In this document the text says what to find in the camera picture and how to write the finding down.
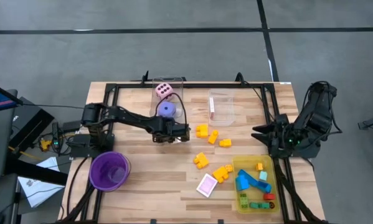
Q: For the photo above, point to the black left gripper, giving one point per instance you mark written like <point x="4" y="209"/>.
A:
<point x="170" y="132"/>

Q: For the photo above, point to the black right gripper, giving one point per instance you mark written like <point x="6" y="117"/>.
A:
<point x="279" y="133"/>

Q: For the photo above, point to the purple foam dice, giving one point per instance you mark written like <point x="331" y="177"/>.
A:
<point x="167" y="109"/>

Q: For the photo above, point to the small yellow toy brick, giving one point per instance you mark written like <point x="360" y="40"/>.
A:
<point x="229" y="168"/>
<point x="259" y="166"/>

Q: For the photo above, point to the light teal toy brick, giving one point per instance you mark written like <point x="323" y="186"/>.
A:
<point x="263" y="176"/>

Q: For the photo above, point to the pink foam dice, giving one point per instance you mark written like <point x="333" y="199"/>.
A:
<point x="164" y="91"/>

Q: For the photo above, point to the blue toy brick plate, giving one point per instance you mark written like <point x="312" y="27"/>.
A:
<point x="248" y="177"/>

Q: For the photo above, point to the blue cloud-shaped toy brick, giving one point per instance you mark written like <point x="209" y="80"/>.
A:
<point x="241" y="184"/>

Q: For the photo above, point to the red toy brick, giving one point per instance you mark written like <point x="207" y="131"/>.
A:
<point x="269" y="196"/>

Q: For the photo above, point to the light green toy brick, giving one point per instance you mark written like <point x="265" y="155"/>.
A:
<point x="243" y="201"/>

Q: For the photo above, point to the small green toy brick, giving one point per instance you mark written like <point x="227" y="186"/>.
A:
<point x="265" y="205"/>

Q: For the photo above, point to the brown round toy piece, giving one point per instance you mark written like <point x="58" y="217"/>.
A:
<point x="271" y="205"/>

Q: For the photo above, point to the long green toy brick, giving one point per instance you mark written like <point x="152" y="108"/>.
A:
<point x="254" y="205"/>

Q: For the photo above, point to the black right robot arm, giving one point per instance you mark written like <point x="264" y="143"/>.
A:
<point x="314" y="124"/>

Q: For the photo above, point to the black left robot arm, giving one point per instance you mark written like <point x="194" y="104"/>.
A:
<point x="127" y="118"/>

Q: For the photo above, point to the tall clear plastic container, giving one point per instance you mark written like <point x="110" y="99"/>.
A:
<point x="155" y="109"/>

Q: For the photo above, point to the shallow clear plastic container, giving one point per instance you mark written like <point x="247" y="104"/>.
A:
<point x="225" y="109"/>

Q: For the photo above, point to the yellow translucent plastic bin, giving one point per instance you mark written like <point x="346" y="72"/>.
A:
<point x="251" y="199"/>

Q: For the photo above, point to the purple plastic bucket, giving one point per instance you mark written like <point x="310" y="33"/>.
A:
<point x="110" y="171"/>

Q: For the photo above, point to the black power strip green light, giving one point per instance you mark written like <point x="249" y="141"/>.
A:
<point x="55" y="137"/>

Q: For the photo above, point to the black computer case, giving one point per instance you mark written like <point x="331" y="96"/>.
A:
<point x="30" y="118"/>

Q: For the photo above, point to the black metal beam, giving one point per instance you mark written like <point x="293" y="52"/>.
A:
<point x="33" y="172"/>

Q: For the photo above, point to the white paper sheets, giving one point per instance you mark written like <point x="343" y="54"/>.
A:
<point x="40" y="189"/>

